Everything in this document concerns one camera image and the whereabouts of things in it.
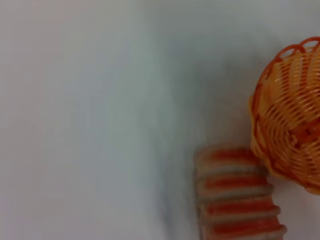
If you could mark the orange striped bread toy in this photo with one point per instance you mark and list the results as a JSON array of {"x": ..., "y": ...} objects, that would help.
[{"x": 237, "y": 200}]

